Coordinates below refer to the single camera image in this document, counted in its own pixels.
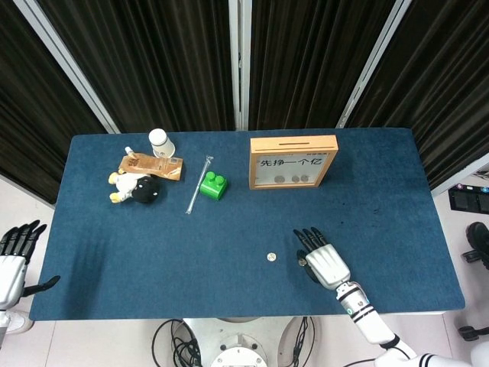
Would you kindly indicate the green toy building brick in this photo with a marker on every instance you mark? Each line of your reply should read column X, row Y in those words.
column 213, row 186

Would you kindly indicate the left black-fingered silver robot hand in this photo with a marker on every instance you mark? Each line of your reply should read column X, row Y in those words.
column 9, row 275

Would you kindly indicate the blue fabric table mat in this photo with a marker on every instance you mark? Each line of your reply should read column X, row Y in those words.
column 191, row 248

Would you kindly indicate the grey partition frame post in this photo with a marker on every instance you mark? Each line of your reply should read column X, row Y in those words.
column 370, row 65
column 239, row 65
column 68, row 65
column 458, row 176

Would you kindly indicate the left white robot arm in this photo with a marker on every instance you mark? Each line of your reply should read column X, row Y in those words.
column 3, row 329

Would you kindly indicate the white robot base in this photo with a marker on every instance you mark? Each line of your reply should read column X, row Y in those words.
column 237, row 344

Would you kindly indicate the clear wrapped drinking straw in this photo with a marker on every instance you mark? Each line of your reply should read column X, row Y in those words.
column 198, row 184

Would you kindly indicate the white sneaker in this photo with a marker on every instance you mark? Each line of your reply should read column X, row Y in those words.
column 17, row 323

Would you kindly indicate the brown snack pouch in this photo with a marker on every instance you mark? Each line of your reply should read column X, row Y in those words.
column 153, row 165

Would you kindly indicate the black and white plush toy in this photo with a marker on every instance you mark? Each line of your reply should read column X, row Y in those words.
column 143, row 189

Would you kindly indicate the black shoe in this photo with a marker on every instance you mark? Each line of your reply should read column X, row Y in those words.
column 479, row 235

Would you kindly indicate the small white bottle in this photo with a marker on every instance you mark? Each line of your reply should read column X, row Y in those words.
column 129, row 150

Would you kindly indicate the wooden coin bank box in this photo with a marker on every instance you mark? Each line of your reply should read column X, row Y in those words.
column 294, row 145

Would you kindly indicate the white paper cup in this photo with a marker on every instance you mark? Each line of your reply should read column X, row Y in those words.
column 160, row 144

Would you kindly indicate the black office chair base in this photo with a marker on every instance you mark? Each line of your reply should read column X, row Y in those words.
column 469, row 257

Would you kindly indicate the right black-fingered silver robot hand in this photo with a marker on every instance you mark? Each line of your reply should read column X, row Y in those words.
column 328, row 265

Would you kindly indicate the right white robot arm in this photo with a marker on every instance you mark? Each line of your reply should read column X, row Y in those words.
column 363, row 313

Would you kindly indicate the black box with coloured buttons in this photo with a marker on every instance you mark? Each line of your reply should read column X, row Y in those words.
column 464, row 200

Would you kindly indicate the black pleated curtain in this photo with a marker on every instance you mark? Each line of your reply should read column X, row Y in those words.
column 30, row 134
column 439, row 95
column 153, row 65
column 305, row 65

